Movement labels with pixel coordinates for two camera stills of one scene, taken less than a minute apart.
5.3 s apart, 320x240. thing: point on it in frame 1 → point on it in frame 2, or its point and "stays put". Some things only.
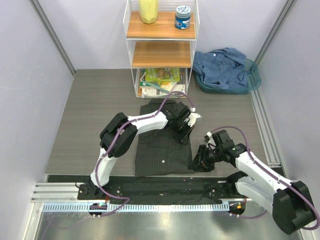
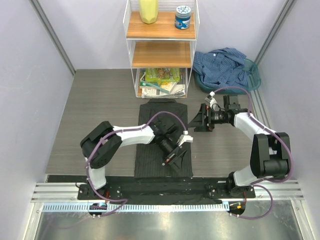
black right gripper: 201,163 → 200,120
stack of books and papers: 158,83 stays put
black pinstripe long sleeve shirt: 158,152 stays put
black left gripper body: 181,129 → 172,155
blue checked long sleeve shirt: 223,67 stays put
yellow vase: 148,10 stays put
